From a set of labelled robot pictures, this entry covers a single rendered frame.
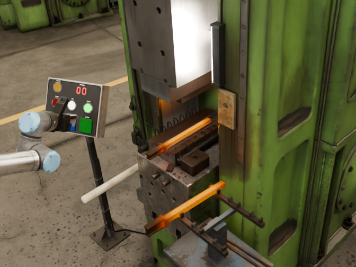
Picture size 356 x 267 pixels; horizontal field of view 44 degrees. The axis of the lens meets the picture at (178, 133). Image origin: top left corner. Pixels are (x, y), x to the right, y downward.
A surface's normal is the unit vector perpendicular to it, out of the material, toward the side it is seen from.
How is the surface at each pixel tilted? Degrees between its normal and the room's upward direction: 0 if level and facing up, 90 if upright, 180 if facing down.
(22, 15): 90
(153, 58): 90
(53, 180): 0
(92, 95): 60
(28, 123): 55
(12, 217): 0
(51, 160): 92
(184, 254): 0
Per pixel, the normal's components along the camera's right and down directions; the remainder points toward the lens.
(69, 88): -0.35, 0.06
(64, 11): 0.45, 0.48
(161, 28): -0.72, 0.43
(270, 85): 0.69, 0.36
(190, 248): -0.06, -0.82
